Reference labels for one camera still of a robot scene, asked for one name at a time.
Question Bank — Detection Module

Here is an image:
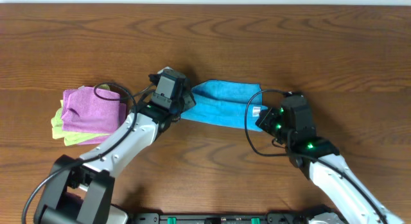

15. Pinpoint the blue microfiber cloth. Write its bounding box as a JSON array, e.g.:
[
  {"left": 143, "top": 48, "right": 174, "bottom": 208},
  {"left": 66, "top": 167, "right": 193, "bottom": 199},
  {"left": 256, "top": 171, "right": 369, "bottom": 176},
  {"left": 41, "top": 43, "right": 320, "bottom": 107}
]
[{"left": 181, "top": 80, "right": 266, "bottom": 132}]

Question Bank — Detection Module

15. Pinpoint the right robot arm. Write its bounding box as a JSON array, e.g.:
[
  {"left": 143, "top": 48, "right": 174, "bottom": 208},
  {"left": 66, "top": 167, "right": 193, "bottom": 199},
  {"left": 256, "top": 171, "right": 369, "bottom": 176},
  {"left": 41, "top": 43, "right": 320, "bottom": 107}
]
[{"left": 252, "top": 105, "right": 404, "bottom": 223}]

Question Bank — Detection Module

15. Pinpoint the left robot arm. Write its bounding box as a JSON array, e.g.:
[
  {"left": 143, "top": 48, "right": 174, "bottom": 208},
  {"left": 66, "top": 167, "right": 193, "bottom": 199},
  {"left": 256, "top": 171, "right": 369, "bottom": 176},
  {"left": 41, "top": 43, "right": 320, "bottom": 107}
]
[{"left": 33, "top": 86, "right": 195, "bottom": 224}]

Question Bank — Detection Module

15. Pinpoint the white cloth care label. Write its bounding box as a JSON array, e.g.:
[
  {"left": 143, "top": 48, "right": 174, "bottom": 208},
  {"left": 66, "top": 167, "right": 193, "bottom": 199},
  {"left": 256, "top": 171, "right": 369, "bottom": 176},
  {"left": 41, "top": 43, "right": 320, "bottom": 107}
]
[{"left": 252, "top": 106, "right": 261, "bottom": 117}]

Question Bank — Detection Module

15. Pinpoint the top purple folded cloth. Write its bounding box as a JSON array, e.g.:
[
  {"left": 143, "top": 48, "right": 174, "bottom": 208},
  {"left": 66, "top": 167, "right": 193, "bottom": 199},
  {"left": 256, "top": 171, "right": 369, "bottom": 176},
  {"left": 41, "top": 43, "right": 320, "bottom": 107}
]
[{"left": 61, "top": 87, "right": 120, "bottom": 134}]

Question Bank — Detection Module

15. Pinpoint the green folded cloth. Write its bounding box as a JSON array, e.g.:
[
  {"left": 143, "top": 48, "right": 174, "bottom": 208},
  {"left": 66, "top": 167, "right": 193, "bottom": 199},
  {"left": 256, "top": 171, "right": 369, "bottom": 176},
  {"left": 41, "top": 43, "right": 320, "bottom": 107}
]
[{"left": 51, "top": 89, "right": 109, "bottom": 146}]

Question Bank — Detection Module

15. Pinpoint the left black cable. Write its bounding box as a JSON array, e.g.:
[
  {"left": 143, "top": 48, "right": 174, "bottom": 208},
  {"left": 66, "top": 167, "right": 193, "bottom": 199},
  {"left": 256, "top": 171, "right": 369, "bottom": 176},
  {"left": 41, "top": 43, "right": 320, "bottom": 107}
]
[{"left": 21, "top": 82, "right": 158, "bottom": 224}]

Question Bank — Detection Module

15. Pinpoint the black cable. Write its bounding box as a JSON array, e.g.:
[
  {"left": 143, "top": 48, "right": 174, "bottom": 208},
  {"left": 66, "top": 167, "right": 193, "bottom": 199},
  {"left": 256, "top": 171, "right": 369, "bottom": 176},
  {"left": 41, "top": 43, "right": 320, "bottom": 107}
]
[
  {"left": 21, "top": 82, "right": 158, "bottom": 224},
  {"left": 243, "top": 89, "right": 391, "bottom": 224}
]

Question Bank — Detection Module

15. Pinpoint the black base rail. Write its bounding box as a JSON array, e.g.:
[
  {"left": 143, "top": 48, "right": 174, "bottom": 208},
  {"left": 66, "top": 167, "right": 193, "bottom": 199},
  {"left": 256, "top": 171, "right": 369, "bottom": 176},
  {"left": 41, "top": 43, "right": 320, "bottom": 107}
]
[{"left": 128, "top": 212, "right": 313, "bottom": 224}]

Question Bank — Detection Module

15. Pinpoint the right black cable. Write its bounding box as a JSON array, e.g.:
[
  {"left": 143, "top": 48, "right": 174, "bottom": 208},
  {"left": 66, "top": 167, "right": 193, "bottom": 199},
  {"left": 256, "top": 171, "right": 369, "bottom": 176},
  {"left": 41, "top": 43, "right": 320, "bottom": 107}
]
[{"left": 243, "top": 89, "right": 391, "bottom": 224}]

